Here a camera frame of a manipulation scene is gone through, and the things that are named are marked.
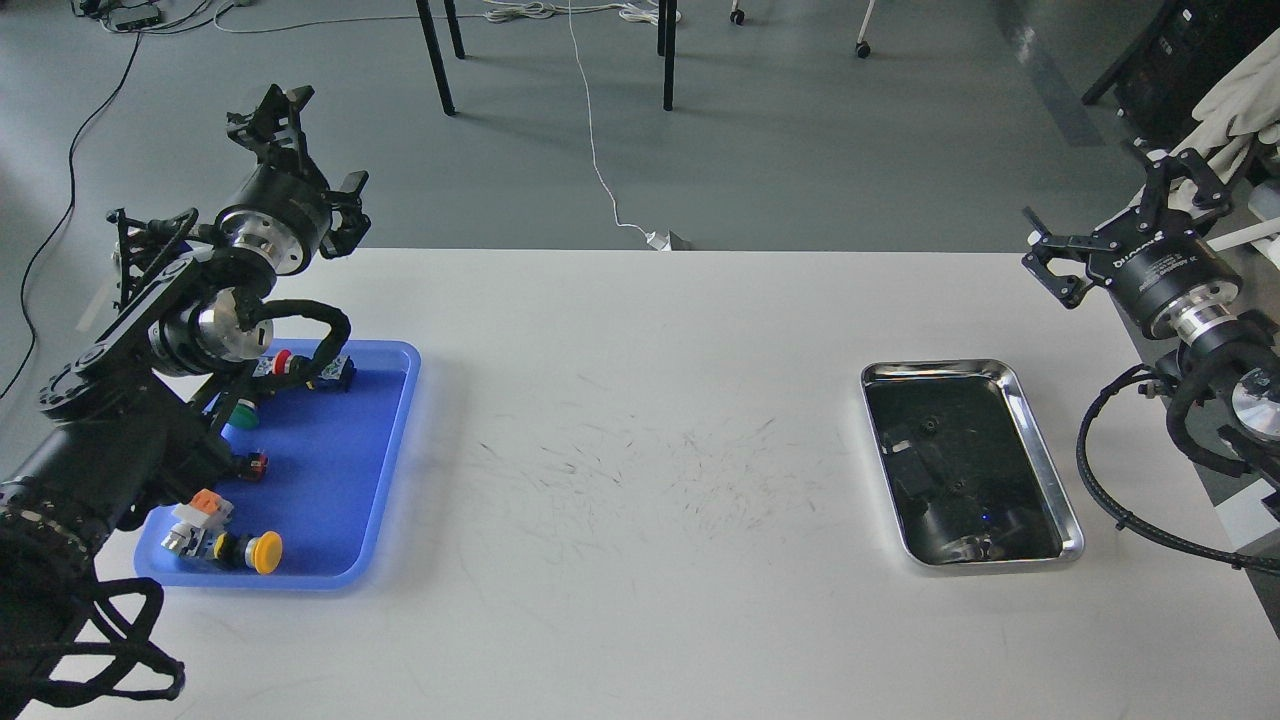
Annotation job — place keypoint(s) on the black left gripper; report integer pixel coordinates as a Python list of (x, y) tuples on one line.
[(274, 212)]

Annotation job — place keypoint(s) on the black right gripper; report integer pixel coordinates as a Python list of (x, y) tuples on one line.
[(1165, 270)]

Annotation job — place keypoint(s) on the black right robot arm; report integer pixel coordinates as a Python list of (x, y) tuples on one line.
[(1221, 380)]

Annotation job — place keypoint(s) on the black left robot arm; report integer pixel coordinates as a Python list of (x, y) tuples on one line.
[(138, 416)]

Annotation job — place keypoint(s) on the silver metal tray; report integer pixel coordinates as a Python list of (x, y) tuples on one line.
[(1019, 518)]

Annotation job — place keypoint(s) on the beige cloth on chair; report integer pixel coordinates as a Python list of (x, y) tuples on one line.
[(1240, 110)]

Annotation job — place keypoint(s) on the red button black switch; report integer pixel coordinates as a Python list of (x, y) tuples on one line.
[(336, 377)]

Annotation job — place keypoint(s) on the green push button switch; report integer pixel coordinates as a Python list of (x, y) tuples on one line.
[(245, 415)]

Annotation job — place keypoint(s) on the black red switch block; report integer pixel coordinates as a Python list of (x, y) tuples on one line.
[(251, 467)]

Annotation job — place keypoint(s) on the orange white switch block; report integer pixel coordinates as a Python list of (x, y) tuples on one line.
[(206, 510)]

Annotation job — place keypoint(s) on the yellow push button switch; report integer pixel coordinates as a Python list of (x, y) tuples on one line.
[(227, 550)]

